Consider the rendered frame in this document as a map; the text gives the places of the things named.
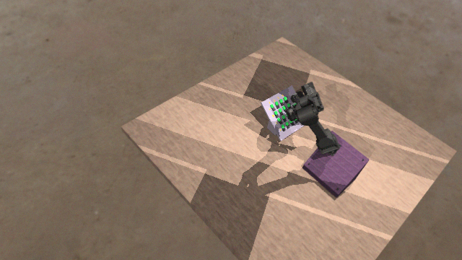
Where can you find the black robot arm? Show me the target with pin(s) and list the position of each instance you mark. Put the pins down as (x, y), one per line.
(308, 116)

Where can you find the grey switch panel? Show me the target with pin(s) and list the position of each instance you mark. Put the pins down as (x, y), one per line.
(275, 108)

